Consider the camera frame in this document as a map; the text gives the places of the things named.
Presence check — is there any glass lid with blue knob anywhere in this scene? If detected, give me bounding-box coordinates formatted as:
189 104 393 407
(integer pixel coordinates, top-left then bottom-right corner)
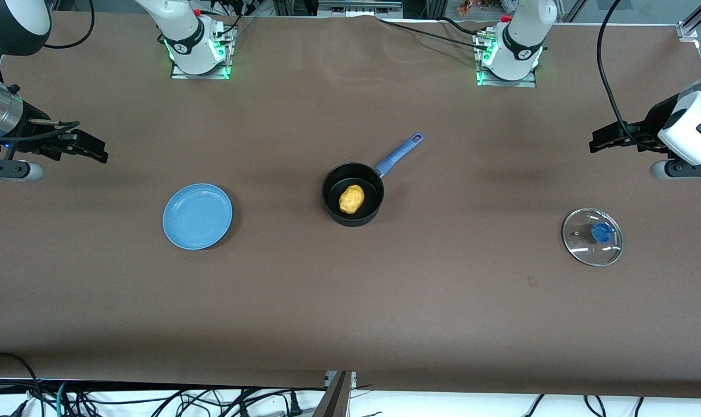
561 207 625 267

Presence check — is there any yellow potato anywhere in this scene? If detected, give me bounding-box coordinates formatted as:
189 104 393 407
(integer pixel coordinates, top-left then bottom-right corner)
339 184 365 215

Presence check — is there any blue round plate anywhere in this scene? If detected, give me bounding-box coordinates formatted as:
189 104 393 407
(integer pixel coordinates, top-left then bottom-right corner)
163 183 234 251

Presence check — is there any brown table cloth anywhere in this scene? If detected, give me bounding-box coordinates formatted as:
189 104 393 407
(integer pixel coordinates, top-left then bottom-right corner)
0 12 701 400

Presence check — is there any aluminium profile beam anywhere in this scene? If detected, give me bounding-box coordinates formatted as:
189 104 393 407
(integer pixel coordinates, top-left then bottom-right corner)
313 371 354 417

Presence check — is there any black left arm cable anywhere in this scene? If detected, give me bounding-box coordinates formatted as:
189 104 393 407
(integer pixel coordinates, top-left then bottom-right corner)
596 0 675 152

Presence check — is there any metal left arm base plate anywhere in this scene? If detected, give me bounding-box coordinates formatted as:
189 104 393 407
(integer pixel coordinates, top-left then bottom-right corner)
475 29 537 87

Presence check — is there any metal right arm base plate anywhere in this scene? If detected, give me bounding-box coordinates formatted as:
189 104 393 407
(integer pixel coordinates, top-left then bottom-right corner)
171 17 232 80

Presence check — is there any thin black table cable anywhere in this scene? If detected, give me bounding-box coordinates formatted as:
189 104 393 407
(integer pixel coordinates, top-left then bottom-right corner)
379 17 490 50

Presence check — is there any black pot with blue handle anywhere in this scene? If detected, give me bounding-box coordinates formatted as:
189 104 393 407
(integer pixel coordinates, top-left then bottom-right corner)
321 132 425 228

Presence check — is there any black looped floor cable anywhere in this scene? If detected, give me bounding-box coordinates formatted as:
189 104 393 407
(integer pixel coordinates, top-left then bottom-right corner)
0 352 44 417

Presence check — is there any aluminium frame rail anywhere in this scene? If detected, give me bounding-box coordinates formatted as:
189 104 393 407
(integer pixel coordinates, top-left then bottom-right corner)
318 0 403 18

